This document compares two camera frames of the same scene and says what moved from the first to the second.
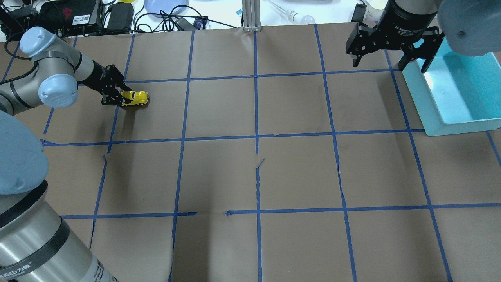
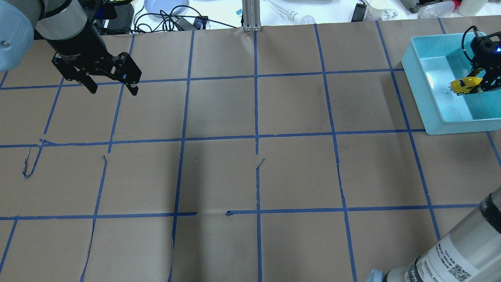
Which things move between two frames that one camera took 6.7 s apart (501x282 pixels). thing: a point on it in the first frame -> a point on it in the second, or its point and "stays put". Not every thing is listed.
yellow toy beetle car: x=139 y=97 -> x=464 y=85
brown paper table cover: x=264 y=154 stays put
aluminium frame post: x=251 y=15 stays put
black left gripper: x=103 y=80 -> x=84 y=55
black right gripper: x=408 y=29 -> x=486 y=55
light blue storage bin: x=457 y=94 stays put
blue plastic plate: x=164 y=8 stays put
